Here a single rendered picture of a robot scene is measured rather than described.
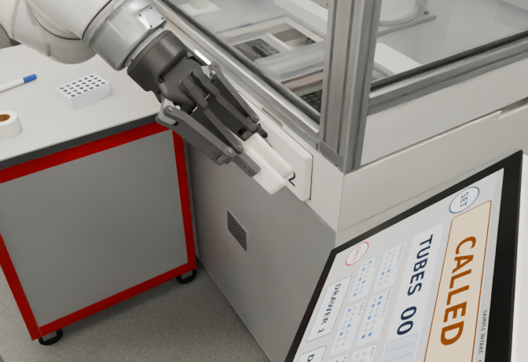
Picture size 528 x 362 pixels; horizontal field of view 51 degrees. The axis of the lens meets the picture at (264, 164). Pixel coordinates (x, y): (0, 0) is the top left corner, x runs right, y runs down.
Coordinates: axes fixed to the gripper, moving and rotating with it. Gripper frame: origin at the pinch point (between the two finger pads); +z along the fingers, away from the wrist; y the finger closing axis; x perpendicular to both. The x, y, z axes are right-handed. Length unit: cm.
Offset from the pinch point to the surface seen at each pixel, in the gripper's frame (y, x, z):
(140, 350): 30, 121, 31
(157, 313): 45, 123, 29
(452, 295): -14.8, -17.8, 17.2
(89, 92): 52, 72, -34
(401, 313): -14.7, -11.6, 17.3
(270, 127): 35.6, 23.5, 2.8
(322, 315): -9.8, 2.3, 17.3
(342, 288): -6.2, 0.3, 17.3
